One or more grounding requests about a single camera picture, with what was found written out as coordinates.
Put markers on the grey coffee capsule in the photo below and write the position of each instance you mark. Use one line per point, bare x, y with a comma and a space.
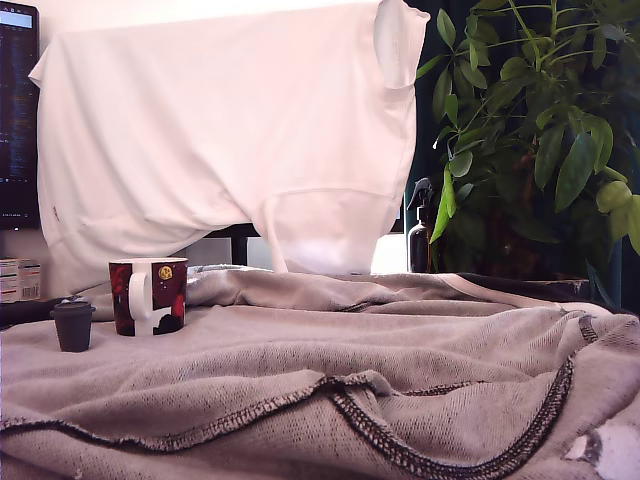
75, 330

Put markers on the black monitor stand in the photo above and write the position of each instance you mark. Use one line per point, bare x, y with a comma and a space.
240, 245

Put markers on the black spray bottle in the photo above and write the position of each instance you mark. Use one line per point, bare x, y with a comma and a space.
420, 240

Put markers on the pale blue towel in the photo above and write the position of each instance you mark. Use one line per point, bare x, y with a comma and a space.
210, 271

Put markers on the white t-shirt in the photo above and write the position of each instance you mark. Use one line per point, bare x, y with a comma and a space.
225, 125

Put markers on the grey knitted blanket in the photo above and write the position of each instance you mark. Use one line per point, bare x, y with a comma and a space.
320, 390

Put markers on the green leafy house plant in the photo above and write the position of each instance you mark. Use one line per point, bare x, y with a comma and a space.
540, 135

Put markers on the white labelled cardboard box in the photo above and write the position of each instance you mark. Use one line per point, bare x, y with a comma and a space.
20, 280

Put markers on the black computer monitor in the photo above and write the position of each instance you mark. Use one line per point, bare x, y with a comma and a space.
17, 125

